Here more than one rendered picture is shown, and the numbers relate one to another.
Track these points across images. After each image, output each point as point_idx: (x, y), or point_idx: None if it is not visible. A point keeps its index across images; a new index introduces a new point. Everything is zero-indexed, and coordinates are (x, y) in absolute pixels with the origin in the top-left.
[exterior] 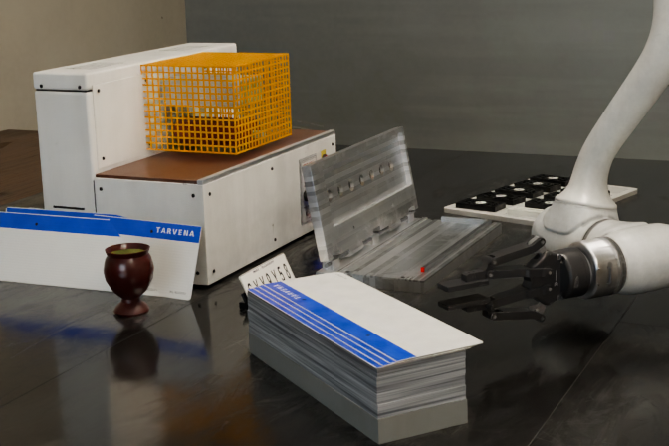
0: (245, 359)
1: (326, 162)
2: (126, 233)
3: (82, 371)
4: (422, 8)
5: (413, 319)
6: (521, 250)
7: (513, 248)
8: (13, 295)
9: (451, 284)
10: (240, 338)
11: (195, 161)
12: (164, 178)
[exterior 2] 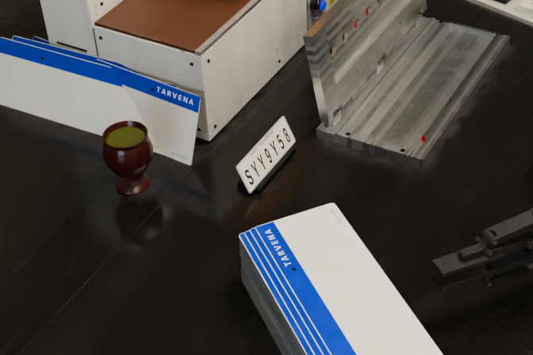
0: (237, 297)
1: (330, 21)
2: (128, 85)
3: (79, 307)
4: None
5: (403, 330)
6: (525, 227)
7: (517, 222)
8: (24, 139)
9: (447, 265)
10: (235, 252)
11: None
12: (162, 41)
